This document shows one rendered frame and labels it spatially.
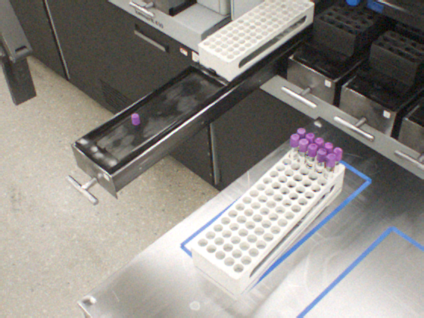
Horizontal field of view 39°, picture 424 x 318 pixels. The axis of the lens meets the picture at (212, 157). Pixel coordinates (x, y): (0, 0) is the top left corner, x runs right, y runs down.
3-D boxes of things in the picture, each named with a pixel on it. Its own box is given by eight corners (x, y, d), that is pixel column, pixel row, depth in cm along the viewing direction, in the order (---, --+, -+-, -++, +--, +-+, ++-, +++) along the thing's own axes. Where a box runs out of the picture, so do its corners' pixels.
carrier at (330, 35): (358, 54, 135) (361, 32, 130) (353, 58, 134) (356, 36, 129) (316, 35, 141) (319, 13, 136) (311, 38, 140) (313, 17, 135)
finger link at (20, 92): (20, 46, 72) (23, 48, 71) (34, 93, 76) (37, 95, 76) (-2, 56, 70) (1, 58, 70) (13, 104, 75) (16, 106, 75)
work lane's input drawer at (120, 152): (285, 24, 159) (286, -6, 152) (326, 45, 152) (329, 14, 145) (60, 178, 126) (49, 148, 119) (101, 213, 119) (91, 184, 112)
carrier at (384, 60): (418, 83, 127) (424, 60, 122) (413, 88, 126) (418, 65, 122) (372, 60, 133) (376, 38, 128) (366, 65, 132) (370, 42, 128)
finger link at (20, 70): (14, 38, 70) (28, 48, 68) (25, 74, 73) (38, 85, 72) (3, 43, 69) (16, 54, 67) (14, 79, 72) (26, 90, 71)
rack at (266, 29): (282, 10, 151) (283, -11, 147) (313, 25, 146) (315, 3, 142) (198, 67, 138) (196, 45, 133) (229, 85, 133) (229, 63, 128)
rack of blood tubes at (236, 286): (297, 163, 113) (300, 141, 109) (343, 189, 109) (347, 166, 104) (191, 267, 99) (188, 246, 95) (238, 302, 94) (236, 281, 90)
